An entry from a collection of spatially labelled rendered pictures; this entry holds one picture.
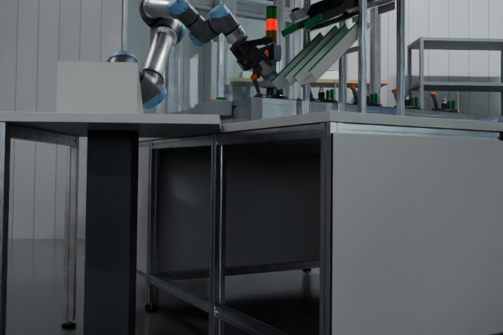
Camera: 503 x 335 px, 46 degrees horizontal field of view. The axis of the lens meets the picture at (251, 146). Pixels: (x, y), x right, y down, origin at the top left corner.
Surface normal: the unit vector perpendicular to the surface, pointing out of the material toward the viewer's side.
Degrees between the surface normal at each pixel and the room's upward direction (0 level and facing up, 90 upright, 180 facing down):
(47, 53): 90
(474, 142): 90
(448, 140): 90
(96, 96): 90
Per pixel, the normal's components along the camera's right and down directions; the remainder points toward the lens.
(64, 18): 0.04, -0.04
